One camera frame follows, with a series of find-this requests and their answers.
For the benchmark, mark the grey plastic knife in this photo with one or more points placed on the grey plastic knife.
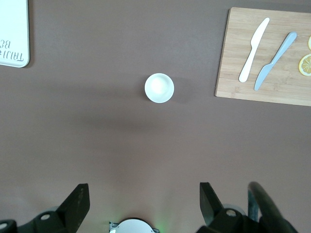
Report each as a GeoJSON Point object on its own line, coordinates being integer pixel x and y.
{"type": "Point", "coordinates": [274, 60]}

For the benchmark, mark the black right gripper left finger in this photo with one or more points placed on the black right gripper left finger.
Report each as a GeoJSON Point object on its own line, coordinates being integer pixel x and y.
{"type": "Point", "coordinates": [73, 213]}

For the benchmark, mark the bamboo cutting board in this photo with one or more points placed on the bamboo cutting board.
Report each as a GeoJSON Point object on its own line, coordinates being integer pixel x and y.
{"type": "Point", "coordinates": [279, 72]}

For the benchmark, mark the lemon slice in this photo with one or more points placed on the lemon slice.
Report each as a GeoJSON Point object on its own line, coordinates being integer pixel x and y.
{"type": "Point", "coordinates": [305, 65]}
{"type": "Point", "coordinates": [309, 43]}

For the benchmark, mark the white plastic knife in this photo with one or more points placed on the white plastic knife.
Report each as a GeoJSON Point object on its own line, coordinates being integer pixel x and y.
{"type": "Point", "coordinates": [253, 46]}

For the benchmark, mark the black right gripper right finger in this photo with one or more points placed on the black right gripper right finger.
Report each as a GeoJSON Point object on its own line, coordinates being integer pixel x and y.
{"type": "Point", "coordinates": [216, 216]}

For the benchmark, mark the cream tray with bear print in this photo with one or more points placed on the cream tray with bear print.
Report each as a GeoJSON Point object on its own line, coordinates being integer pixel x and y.
{"type": "Point", "coordinates": [12, 29]}

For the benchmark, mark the white plastic cup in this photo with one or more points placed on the white plastic cup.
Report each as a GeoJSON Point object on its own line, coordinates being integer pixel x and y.
{"type": "Point", "coordinates": [159, 88]}

